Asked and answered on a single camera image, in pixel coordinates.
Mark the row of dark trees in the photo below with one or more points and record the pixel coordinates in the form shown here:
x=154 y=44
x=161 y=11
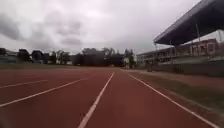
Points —
x=90 y=57

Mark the red running track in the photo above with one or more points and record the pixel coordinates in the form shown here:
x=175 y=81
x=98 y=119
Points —
x=123 y=103

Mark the long multi-storey building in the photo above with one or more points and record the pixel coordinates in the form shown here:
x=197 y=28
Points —
x=180 y=51

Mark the grass strip beside track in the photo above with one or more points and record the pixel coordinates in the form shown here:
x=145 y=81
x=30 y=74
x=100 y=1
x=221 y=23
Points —
x=186 y=87

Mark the grass infield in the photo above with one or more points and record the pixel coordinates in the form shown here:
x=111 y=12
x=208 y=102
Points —
x=30 y=65

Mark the grandstand with dark roof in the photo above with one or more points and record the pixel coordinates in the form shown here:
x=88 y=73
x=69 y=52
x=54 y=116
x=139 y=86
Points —
x=196 y=25

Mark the low grey wall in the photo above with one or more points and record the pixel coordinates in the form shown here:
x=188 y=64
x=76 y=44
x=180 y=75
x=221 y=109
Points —
x=196 y=68

